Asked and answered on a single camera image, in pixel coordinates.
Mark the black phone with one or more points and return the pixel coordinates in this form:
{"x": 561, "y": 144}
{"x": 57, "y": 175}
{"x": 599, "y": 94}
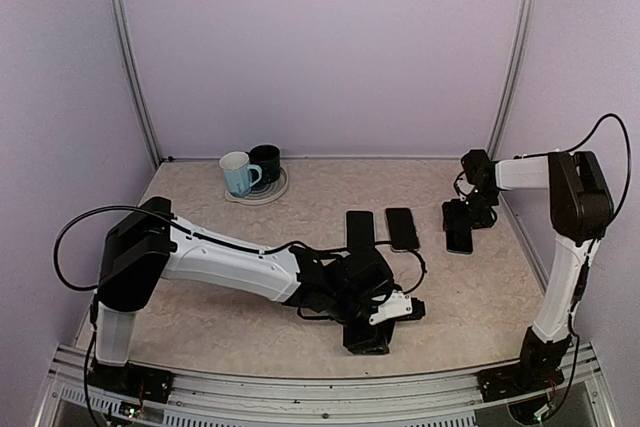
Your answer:
{"x": 360, "y": 230}
{"x": 459, "y": 241}

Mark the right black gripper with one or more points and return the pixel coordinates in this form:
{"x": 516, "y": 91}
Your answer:
{"x": 454, "y": 214}

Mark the black mug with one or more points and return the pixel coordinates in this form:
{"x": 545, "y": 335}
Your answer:
{"x": 267, "y": 157}

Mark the left aluminium frame post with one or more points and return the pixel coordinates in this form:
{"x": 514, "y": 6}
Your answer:
{"x": 133, "y": 82}

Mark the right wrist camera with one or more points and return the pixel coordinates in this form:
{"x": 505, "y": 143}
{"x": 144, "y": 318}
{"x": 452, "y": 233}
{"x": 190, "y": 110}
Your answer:
{"x": 461, "y": 187}

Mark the light blue mug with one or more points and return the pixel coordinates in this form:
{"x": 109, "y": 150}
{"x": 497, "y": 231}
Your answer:
{"x": 240, "y": 174}

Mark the aluminium frame post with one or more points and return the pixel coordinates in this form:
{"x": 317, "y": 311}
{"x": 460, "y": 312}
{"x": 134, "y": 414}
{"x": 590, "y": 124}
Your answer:
{"x": 133, "y": 82}
{"x": 508, "y": 92}

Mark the grey patterned saucer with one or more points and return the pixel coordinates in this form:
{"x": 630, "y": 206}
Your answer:
{"x": 266, "y": 195}

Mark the front aluminium rail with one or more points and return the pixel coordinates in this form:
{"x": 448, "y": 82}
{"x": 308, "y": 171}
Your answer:
{"x": 445, "y": 398}

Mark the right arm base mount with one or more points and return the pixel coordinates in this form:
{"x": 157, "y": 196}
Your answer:
{"x": 520, "y": 379}

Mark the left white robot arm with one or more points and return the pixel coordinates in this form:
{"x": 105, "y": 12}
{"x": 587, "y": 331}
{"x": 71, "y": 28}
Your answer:
{"x": 356, "y": 290}

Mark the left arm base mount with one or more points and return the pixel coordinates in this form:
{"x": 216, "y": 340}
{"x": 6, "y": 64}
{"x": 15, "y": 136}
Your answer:
{"x": 132, "y": 380}

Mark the clear phone case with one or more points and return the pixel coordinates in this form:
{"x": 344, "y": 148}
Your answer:
{"x": 405, "y": 249}

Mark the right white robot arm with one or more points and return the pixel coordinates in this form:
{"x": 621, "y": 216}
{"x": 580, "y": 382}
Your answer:
{"x": 581, "y": 208}

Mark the right aluminium frame post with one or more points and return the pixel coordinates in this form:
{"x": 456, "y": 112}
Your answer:
{"x": 508, "y": 92}

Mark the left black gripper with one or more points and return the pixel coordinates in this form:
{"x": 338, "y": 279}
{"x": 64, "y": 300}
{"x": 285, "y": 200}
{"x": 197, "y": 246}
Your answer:
{"x": 366, "y": 341}

